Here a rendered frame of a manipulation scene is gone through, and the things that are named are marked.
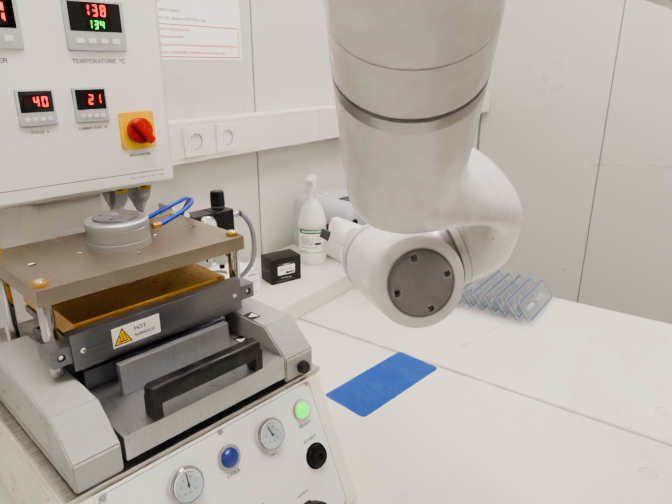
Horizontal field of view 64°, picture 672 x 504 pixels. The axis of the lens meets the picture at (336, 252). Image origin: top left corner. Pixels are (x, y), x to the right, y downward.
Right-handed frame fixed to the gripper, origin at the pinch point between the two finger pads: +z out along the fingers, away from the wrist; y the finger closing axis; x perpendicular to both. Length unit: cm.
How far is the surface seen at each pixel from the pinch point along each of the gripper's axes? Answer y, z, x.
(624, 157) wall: -139, 147, -74
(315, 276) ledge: -9, 66, 14
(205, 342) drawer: 14.7, -6.6, 18.3
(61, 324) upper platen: 31.2, -9.7, 20.5
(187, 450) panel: 12.8, -16.0, 28.0
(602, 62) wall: -112, 150, -109
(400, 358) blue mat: -25.7, 29.8, 20.4
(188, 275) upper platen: 19.8, -0.2, 12.0
